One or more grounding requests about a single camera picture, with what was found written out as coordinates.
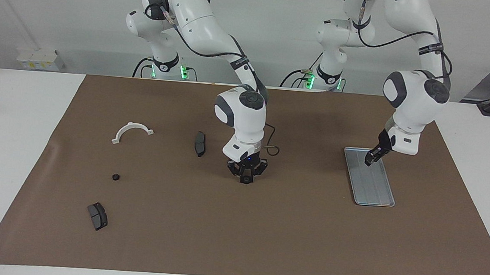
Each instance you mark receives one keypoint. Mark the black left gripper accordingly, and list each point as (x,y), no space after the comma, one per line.
(385,144)

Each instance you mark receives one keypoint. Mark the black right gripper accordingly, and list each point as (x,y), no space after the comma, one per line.
(248,163)

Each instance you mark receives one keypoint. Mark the grey metal tray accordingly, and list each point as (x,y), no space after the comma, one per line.
(374,193)

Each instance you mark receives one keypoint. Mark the slim dark brake pad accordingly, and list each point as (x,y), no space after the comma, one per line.
(200,143)

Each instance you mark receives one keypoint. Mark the brown paper mat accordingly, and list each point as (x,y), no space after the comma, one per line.
(242,224)

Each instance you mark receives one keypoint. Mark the wide dark brake pad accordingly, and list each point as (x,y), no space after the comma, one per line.
(98,217)

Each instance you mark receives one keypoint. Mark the white curved plastic bracket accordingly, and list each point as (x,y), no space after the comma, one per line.
(133,125)

